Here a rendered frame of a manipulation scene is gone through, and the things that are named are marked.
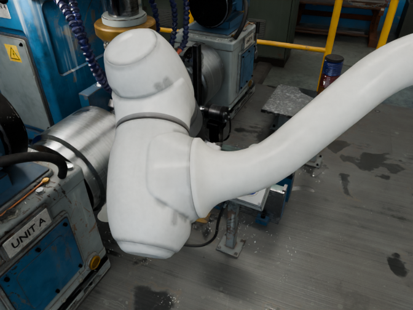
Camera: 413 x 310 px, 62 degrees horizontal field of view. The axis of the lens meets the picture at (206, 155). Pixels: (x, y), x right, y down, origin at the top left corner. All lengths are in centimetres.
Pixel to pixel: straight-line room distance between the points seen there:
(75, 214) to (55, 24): 60
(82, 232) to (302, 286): 59
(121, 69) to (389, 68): 33
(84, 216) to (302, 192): 74
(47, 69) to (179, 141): 80
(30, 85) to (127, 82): 82
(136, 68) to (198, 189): 16
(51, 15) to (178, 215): 88
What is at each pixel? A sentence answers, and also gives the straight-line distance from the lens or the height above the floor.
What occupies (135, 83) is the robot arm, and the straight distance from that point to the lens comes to 44.
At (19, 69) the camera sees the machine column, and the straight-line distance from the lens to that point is 124.
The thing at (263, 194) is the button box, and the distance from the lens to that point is 84.
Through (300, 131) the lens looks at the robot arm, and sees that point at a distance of 42.
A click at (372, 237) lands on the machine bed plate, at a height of 80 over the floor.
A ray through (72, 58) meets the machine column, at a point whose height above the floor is 121.
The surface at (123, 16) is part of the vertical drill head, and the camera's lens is 107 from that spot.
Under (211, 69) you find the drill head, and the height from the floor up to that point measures 110.
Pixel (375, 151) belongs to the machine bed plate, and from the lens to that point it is 156.
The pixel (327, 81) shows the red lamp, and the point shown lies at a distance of 122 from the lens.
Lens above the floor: 163
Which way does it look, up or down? 37 degrees down
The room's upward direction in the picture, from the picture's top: straight up
